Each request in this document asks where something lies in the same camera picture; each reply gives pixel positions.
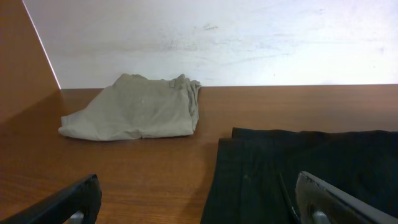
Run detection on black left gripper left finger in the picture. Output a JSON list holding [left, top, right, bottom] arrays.
[[1, 174, 102, 224]]

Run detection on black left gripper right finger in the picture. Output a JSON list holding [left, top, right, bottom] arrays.
[[296, 172, 397, 224]]

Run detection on black shorts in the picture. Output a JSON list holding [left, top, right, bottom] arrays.
[[201, 128, 397, 223]]

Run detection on folded khaki shorts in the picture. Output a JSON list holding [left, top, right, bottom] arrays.
[[58, 74, 201, 141]]

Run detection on wooden side panel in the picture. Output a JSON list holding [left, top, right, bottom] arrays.
[[1, 0, 59, 123]]

